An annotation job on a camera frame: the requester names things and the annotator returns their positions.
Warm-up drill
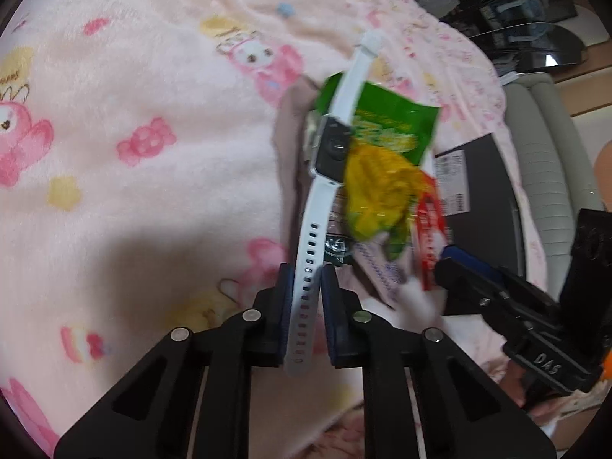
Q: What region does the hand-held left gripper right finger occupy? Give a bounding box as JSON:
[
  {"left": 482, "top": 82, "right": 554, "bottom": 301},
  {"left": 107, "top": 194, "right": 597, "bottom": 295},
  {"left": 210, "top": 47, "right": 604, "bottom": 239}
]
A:
[{"left": 321, "top": 265, "right": 558, "bottom": 459}]

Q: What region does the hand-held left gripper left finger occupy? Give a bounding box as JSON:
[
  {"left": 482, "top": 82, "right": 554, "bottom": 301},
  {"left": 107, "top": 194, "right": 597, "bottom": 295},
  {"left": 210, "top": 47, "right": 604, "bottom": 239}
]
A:
[{"left": 54, "top": 263, "right": 295, "bottom": 459}]

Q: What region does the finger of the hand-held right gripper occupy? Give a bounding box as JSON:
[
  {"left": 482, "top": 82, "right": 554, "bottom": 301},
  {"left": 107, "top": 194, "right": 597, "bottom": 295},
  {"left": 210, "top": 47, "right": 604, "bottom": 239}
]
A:
[
  {"left": 441, "top": 244, "right": 561, "bottom": 317},
  {"left": 433, "top": 257, "right": 559, "bottom": 346}
]

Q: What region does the red snack packet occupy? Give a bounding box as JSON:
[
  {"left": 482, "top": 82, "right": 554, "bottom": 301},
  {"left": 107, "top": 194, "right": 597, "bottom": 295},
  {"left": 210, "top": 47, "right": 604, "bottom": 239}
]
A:
[{"left": 413, "top": 177, "right": 448, "bottom": 292}]

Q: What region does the pink cardboard packet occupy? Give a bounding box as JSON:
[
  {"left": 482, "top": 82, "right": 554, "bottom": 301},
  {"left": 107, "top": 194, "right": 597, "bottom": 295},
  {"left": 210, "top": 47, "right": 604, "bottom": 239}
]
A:
[{"left": 349, "top": 236, "right": 450, "bottom": 328}]

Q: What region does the black cardboard box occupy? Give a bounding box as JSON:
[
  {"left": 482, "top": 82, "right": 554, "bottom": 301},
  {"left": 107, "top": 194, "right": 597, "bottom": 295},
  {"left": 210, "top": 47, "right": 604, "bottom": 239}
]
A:
[{"left": 433, "top": 131, "right": 522, "bottom": 316}]

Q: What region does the green and yellow snack packet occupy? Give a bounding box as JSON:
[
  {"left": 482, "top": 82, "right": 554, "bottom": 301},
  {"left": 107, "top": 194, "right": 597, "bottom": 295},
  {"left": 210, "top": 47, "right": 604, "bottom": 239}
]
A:
[{"left": 316, "top": 73, "right": 441, "bottom": 261}]

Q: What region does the white smartwatch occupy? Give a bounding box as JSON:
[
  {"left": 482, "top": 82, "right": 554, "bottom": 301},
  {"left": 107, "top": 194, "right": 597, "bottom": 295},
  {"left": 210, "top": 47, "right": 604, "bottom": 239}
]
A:
[{"left": 282, "top": 31, "right": 386, "bottom": 376}]

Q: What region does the person's right hand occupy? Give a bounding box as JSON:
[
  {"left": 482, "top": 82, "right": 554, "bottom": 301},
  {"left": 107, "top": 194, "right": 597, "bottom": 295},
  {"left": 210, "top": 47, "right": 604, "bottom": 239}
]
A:
[{"left": 504, "top": 361, "right": 570, "bottom": 424}]

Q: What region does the grey padded headboard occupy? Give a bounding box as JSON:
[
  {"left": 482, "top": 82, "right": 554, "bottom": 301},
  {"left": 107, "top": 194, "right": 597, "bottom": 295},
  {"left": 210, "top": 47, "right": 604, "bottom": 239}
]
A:
[{"left": 502, "top": 74, "right": 603, "bottom": 292}]

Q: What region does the taupe cloth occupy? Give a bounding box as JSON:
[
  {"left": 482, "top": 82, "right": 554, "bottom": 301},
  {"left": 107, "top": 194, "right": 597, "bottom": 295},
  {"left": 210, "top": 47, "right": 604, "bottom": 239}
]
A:
[{"left": 270, "top": 79, "right": 335, "bottom": 259}]

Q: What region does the pink printed blanket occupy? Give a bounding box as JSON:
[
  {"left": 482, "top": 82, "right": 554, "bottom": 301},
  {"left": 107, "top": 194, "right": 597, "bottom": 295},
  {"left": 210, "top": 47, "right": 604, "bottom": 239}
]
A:
[{"left": 0, "top": 0, "right": 548, "bottom": 459}]

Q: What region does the glass side table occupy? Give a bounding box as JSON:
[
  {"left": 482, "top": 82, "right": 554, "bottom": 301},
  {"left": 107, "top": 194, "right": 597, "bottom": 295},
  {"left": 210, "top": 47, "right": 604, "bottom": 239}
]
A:
[{"left": 466, "top": 21, "right": 590, "bottom": 76}]

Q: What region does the round brown wall panel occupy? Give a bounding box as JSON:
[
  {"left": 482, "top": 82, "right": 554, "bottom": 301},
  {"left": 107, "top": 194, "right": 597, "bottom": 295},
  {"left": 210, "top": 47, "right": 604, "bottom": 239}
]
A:
[{"left": 592, "top": 138, "right": 612, "bottom": 211}]

